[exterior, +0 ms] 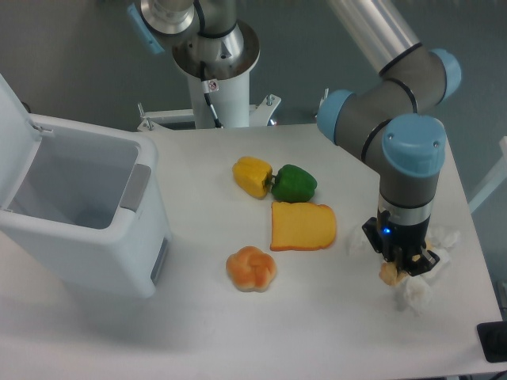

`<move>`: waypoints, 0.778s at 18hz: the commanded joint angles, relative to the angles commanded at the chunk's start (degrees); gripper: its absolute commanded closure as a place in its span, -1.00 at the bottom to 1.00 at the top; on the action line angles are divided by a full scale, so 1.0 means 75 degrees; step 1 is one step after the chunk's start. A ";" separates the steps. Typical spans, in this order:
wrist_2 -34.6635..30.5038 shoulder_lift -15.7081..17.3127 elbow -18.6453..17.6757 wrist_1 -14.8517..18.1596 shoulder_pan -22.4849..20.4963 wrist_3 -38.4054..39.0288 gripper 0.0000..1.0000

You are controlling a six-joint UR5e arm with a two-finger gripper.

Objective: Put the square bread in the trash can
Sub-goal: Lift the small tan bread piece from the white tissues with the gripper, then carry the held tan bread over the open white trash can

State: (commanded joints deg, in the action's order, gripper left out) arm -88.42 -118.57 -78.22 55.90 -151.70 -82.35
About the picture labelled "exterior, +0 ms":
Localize white frame leg right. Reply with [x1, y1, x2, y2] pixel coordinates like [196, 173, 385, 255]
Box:
[468, 136, 506, 214]

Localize round knotted bread roll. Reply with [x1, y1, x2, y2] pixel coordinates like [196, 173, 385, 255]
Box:
[226, 246, 277, 292]

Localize yellow bell pepper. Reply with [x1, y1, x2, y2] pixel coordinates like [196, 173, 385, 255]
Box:
[232, 156, 273, 199]

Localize white open trash can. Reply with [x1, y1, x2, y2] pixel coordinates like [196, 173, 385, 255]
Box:
[1, 82, 171, 298]

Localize crumpled white tissue left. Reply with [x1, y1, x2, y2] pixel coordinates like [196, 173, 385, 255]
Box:
[347, 226, 371, 257]

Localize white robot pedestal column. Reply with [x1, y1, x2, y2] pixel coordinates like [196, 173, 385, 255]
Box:
[172, 20, 260, 118]

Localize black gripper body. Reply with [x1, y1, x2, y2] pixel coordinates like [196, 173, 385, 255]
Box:
[362, 211, 439, 271]

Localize crumpled white tissue bottom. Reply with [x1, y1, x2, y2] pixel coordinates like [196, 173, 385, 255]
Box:
[395, 276, 433, 315]

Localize black device at edge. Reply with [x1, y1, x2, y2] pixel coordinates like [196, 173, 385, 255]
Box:
[476, 321, 506, 363]

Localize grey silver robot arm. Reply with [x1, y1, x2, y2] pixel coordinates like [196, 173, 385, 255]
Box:
[128, 1, 461, 276]

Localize crumpled white tissue middle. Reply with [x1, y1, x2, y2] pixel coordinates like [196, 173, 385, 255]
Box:
[422, 248, 451, 280]

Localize green bell pepper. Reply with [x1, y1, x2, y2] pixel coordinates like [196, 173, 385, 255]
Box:
[271, 164, 318, 203]

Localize crumpled white tissue top right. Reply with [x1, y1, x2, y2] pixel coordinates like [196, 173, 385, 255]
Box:
[426, 225, 461, 250]

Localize crumpled white tissue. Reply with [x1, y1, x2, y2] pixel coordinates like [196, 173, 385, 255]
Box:
[422, 248, 451, 280]
[426, 225, 461, 250]
[347, 226, 371, 257]
[395, 276, 433, 315]

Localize white metal base frame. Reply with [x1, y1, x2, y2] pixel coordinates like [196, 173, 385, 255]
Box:
[136, 87, 334, 132]

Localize square toast bread slice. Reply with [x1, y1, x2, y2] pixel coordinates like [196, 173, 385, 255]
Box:
[270, 202, 337, 251]

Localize pale round bread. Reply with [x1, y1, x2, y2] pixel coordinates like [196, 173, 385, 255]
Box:
[379, 262, 408, 287]

